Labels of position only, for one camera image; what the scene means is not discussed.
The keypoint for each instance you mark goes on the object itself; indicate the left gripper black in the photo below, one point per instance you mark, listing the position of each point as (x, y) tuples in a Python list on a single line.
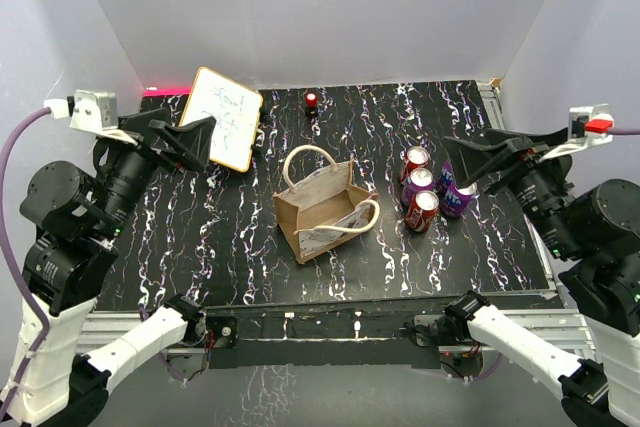
[(191, 141)]

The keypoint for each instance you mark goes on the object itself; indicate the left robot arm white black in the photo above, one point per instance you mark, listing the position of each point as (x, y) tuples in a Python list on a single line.
[(78, 217)]

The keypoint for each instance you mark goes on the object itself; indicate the burlap canvas bag rope handles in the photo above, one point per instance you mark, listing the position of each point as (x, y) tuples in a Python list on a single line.
[(325, 209)]

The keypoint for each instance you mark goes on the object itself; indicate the red button on black base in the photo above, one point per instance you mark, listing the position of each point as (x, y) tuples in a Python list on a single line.
[(312, 102)]

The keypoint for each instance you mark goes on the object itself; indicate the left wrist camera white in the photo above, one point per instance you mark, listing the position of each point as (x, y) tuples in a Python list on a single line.
[(93, 112)]

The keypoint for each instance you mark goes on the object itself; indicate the purple soda can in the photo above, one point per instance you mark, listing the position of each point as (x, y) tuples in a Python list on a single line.
[(444, 178), (419, 179), (456, 199)]

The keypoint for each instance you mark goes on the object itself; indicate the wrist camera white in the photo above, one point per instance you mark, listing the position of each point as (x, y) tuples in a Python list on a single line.
[(93, 112), (588, 128)]

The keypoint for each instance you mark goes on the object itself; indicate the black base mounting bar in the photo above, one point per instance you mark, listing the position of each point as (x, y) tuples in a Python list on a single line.
[(336, 333)]

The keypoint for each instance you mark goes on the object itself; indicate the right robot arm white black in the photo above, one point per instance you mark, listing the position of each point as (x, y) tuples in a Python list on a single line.
[(598, 232)]

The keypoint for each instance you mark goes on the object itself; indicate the whiteboard with yellow frame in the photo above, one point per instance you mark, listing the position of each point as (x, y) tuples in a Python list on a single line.
[(236, 110)]

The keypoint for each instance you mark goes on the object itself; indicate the red cola can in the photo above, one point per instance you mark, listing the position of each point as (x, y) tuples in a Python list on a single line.
[(414, 157), (423, 209)]

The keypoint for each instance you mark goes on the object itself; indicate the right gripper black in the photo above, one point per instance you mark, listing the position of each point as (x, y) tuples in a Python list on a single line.
[(470, 158)]

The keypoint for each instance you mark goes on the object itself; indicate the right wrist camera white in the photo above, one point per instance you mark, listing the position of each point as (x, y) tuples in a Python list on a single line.
[(588, 128)]

